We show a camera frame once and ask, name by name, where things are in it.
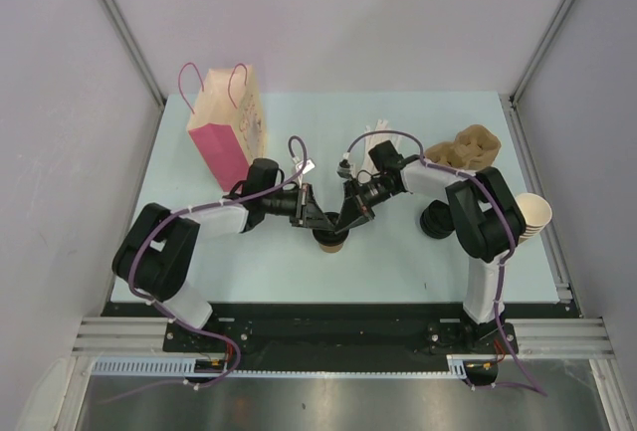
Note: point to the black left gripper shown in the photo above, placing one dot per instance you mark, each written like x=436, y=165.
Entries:
x=308, y=213

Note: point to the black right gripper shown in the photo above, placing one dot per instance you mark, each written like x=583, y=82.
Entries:
x=354, y=211

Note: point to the pink paper gift bag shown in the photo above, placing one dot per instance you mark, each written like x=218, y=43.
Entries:
x=227, y=122

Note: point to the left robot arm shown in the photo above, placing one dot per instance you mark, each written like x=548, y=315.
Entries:
x=166, y=243

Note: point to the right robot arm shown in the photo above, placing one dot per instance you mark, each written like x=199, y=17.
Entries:
x=478, y=208

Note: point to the white wrapped straws bundle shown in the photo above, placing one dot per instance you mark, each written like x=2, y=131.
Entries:
x=370, y=141

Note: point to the black cup lid stack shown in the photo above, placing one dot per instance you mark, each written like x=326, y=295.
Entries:
x=436, y=220

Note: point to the brown pulp cup carrier stack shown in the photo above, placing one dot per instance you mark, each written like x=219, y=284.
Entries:
x=473, y=148

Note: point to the brown paper cup stack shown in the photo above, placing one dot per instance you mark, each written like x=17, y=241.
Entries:
x=537, y=213

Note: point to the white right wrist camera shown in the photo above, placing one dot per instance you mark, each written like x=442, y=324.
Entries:
x=344, y=168

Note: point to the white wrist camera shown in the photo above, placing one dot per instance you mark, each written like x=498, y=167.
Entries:
x=344, y=168
x=303, y=166

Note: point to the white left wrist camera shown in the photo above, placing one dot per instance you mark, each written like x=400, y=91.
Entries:
x=303, y=166

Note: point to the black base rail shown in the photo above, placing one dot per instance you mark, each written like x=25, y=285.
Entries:
x=355, y=338

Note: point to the left aluminium frame post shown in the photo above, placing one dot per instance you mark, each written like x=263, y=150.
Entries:
x=132, y=49

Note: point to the aluminium frame post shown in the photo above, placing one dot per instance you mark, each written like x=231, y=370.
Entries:
x=132, y=49
x=549, y=35

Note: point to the right aluminium frame post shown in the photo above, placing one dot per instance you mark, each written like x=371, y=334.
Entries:
x=549, y=35

